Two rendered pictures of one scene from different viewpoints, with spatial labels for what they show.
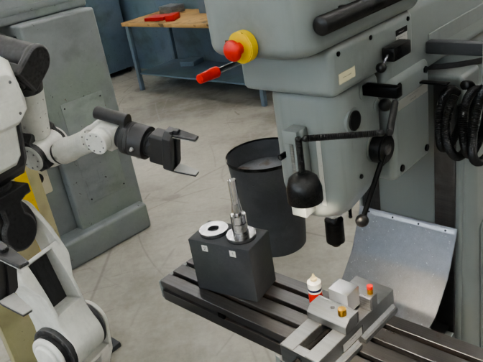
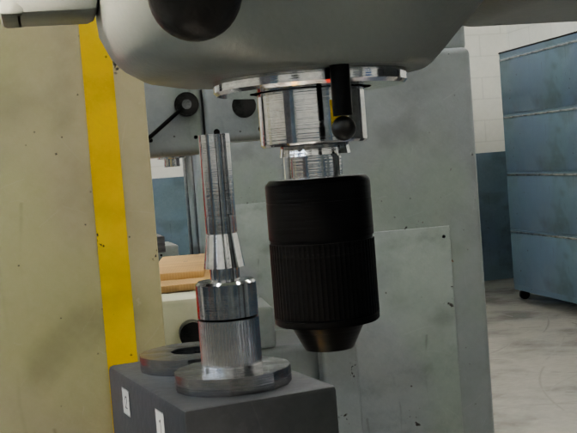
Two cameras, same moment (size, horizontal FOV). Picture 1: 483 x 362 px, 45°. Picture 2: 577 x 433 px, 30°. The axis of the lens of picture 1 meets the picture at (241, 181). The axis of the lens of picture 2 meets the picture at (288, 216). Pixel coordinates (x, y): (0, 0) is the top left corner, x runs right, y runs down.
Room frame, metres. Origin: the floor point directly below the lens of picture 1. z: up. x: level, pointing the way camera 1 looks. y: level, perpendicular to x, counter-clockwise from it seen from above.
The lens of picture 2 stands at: (0.83, -0.45, 1.27)
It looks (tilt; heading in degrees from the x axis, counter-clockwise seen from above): 3 degrees down; 32
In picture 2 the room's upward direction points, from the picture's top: 4 degrees counter-clockwise
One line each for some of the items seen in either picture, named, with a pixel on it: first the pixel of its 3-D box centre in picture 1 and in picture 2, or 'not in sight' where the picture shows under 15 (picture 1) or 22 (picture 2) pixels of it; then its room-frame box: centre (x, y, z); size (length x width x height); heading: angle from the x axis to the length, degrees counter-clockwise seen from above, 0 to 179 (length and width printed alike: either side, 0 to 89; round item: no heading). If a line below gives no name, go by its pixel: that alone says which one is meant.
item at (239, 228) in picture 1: (239, 225); (229, 330); (1.50, 0.03, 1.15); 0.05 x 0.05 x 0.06
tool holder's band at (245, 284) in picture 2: (237, 215); (226, 286); (1.50, 0.03, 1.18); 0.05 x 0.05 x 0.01
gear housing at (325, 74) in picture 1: (328, 49); not in sight; (1.27, -0.24, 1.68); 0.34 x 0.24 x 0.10; 134
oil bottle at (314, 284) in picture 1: (315, 289); not in sight; (1.37, -0.16, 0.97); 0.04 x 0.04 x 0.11
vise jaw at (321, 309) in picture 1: (332, 314); not in sight; (1.20, -0.17, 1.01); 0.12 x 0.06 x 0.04; 42
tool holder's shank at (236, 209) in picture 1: (234, 197); (219, 207); (1.50, 0.03, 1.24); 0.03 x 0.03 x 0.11
